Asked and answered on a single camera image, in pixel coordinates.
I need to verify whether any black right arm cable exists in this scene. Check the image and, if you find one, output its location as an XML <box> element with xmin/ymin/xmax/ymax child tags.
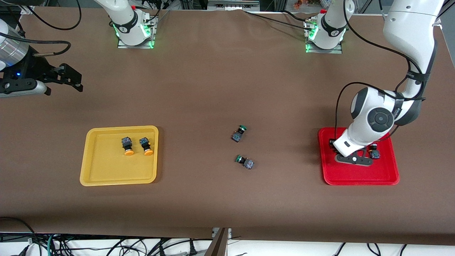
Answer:
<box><xmin>0</xmin><ymin>0</ymin><xmax>82</xmax><ymax>57</ymax></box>

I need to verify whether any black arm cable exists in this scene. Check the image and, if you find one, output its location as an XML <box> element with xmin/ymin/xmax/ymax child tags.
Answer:
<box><xmin>0</xmin><ymin>0</ymin><xmax>82</xmax><ymax>57</ymax></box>
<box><xmin>334</xmin><ymin>0</ymin><xmax>427</xmax><ymax>143</ymax></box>

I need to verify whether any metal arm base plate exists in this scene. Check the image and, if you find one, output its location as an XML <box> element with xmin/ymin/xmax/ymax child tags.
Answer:
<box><xmin>304</xmin><ymin>20</ymin><xmax>343</xmax><ymax>54</ymax></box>
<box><xmin>117</xmin><ymin>14</ymin><xmax>156</xmax><ymax>49</ymax></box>

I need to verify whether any aluminium frame bar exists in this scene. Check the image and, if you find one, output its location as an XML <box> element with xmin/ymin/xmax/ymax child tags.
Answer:
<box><xmin>207</xmin><ymin>0</ymin><xmax>260</xmax><ymax>11</ymax></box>

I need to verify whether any black base supply cable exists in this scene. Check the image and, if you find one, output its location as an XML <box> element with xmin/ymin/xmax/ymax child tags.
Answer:
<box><xmin>243</xmin><ymin>10</ymin><xmax>313</xmax><ymax>31</ymax></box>

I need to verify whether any black cable under table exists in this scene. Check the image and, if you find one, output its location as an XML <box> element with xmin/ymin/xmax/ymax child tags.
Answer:
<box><xmin>0</xmin><ymin>216</ymin><xmax>37</xmax><ymax>256</ymax></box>

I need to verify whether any green cable under table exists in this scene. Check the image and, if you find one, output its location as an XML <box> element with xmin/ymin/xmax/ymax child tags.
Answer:
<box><xmin>45</xmin><ymin>233</ymin><xmax>58</xmax><ymax>256</ymax></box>

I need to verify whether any brown wooden beam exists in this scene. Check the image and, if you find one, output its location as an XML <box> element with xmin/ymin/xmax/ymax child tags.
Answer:
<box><xmin>204</xmin><ymin>228</ymin><xmax>229</xmax><ymax>256</ymax></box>

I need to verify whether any yellow plastic tray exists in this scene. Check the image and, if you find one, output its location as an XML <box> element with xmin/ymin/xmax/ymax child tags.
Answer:
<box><xmin>79</xmin><ymin>125</ymin><xmax>159</xmax><ymax>187</ymax></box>

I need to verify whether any green push button switch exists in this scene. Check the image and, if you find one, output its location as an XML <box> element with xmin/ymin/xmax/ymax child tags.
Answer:
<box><xmin>235</xmin><ymin>155</ymin><xmax>255</xmax><ymax>170</ymax></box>
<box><xmin>231</xmin><ymin>125</ymin><xmax>248</xmax><ymax>143</ymax></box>

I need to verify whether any yellow push button switch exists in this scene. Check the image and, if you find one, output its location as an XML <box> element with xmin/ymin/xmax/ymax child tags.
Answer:
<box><xmin>121</xmin><ymin>137</ymin><xmax>135</xmax><ymax>156</ymax></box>
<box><xmin>139</xmin><ymin>137</ymin><xmax>154</xmax><ymax>156</ymax></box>

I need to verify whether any brown table cover sheet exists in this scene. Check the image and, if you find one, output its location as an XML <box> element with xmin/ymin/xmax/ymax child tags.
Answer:
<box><xmin>0</xmin><ymin>6</ymin><xmax>455</xmax><ymax>246</ymax></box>

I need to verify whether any red plastic tray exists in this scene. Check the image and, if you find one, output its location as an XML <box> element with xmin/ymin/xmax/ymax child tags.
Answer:
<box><xmin>318</xmin><ymin>127</ymin><xmax>400</xmax><ymax>186</ymax></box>

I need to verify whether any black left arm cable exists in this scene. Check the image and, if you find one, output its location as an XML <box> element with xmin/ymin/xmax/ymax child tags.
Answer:
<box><xmin>334</xmin><ymin>0</ymin><xmax>427</xmax><ymax>143</ymax></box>

